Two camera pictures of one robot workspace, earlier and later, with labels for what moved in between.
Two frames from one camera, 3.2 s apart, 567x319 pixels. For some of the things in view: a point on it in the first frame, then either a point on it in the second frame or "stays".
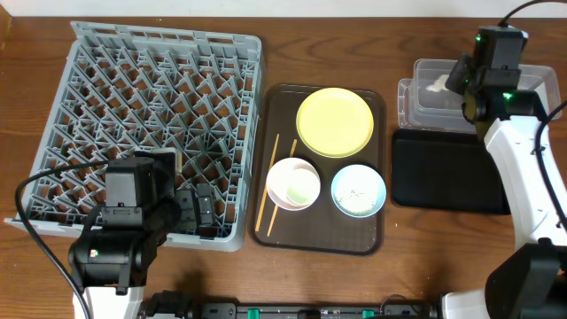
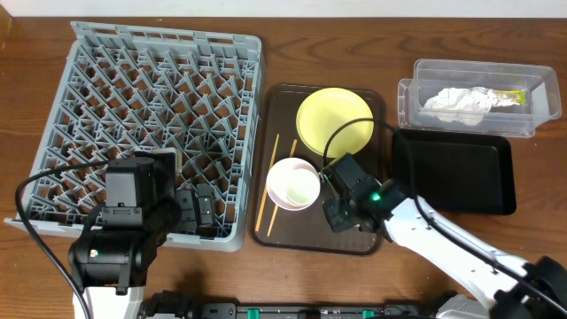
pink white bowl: [293, 184] stays
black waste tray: [446, 170] stays
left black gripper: [195, 208] stays
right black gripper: [455, 80] to [337, 223]
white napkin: [439, 84] to [467, 105]
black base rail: [180, 305] stays
